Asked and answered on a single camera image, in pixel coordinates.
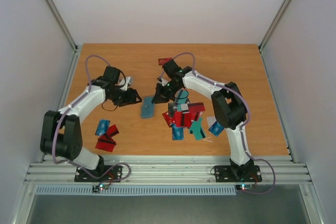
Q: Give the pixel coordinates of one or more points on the right controller board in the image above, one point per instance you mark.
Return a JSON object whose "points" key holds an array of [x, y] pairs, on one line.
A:
{"points": [[245, 187]]}

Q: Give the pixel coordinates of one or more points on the controller board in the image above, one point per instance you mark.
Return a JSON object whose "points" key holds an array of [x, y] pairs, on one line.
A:
{"points": [[99, 188], [245, 187]]}

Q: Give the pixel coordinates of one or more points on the blue card centre bottom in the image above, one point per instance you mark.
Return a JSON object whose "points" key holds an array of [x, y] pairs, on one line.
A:
{"points": [[177, 133]]}

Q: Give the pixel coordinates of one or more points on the red card black stripe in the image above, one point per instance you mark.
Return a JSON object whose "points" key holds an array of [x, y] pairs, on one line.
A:
{"points": [[196, 107]]}

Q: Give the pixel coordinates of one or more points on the red card far table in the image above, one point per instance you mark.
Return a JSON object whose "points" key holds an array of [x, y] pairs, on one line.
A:
{"points": [[162, 61]]}

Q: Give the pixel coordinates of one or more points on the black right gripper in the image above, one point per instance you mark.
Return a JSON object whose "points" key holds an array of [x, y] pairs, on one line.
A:
{"points": [[163, 93]]}

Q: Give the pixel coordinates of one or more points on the blue card left group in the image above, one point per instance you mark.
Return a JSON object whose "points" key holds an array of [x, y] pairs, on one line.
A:
{"points": [[102, 127]]}

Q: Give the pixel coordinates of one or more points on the blue card right side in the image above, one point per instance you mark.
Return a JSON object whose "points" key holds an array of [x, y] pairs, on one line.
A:
{"points": [[216, 129]]}

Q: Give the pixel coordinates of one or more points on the grey slotted cable duct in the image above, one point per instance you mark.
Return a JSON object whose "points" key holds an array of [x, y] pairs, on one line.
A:
{"points": [[137, 190]]}

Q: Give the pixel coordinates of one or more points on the red card left upper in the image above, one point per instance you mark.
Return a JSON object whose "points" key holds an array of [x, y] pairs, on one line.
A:
{"points": [[109, 134]]}

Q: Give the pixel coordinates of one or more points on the teal leather card holder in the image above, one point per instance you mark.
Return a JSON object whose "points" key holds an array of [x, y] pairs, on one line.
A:
{"points": [[147, 108]]}

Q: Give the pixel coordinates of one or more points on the left controller board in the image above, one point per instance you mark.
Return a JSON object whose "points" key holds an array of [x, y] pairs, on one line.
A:
{"points": [[99, 188]]}

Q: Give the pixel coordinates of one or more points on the teal card black stripe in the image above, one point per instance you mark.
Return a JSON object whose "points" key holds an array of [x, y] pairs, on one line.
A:
{"points": [[197, 130]]}

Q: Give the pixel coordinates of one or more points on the red card left lower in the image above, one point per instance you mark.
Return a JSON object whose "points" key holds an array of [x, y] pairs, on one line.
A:
{"points": [[105, 143]]}

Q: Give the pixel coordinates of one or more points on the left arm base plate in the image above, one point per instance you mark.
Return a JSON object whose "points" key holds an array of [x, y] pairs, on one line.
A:
{"points": [[99, 175]]}

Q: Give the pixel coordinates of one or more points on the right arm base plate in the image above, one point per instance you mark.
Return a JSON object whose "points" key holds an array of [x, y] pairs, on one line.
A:
{"points": [[226, 174]]}

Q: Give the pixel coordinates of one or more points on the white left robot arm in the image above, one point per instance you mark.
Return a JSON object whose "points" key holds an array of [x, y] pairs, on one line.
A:
{"points": [[61, 131]]}

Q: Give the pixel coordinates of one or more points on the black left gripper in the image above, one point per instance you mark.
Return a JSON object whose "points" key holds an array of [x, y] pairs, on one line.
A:
{"points": [[131, 99]]}

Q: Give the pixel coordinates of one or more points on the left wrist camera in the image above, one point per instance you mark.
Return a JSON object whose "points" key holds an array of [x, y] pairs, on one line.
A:
{"points": [[125, 83]]}

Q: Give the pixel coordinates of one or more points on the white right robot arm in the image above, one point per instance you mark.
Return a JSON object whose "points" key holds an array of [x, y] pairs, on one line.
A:
{"points": [[230, 109]]}

